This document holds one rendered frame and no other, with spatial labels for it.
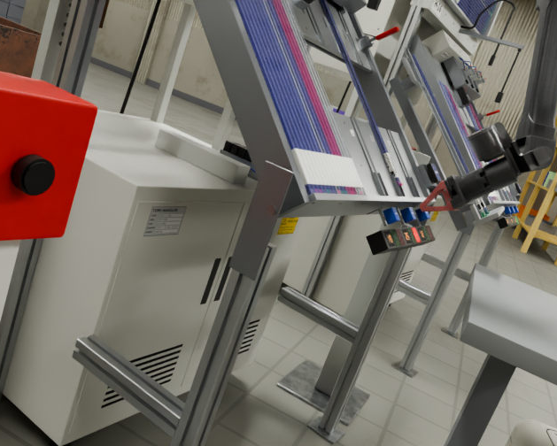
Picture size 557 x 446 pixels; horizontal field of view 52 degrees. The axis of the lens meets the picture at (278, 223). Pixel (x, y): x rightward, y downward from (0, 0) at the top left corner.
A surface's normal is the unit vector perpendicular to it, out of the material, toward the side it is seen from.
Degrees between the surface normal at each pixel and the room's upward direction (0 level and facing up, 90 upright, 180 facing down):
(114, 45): 90
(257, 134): 90
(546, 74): 73
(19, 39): 90
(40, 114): 90
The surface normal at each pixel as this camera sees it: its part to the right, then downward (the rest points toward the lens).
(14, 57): 0.81, 0.40
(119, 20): -0.34, 0.11
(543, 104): 0.08, -0.09
